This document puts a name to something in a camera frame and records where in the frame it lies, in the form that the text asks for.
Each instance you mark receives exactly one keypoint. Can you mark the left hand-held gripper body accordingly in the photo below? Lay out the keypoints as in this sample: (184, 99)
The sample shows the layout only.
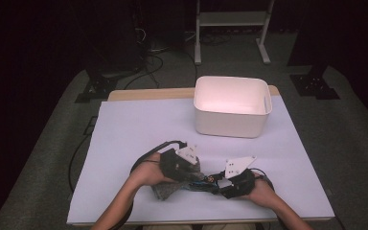
(175, 166)

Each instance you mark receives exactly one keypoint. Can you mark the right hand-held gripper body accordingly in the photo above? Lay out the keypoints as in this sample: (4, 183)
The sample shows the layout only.
(241, 185)

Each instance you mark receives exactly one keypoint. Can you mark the blue patterned sock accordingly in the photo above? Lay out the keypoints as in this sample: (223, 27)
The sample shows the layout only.
(198, 186)

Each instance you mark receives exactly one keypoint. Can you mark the grey sock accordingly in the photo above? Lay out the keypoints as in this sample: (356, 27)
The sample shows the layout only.
(167, 191)

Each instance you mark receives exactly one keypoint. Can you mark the white plastic bin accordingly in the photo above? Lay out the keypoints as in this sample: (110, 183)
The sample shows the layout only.
(233, 124)

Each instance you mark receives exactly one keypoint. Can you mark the person's right hand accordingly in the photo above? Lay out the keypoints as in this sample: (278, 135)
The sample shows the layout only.
(262, 191)

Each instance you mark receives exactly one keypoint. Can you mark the person's left hand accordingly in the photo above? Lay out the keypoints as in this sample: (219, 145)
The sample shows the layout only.
(150, 174)

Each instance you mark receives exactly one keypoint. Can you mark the white table sheet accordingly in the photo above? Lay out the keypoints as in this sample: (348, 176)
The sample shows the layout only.
(140, 127)

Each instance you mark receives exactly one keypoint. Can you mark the wooden table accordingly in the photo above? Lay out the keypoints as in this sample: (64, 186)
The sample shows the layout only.
(147, 94)

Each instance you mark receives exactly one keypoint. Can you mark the black stand base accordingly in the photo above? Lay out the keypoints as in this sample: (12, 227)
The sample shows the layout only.
(314, 86)
(97, 87)

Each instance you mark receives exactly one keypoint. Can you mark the white metal stand frame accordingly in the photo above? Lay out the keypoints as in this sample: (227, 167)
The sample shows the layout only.
(230, 18)

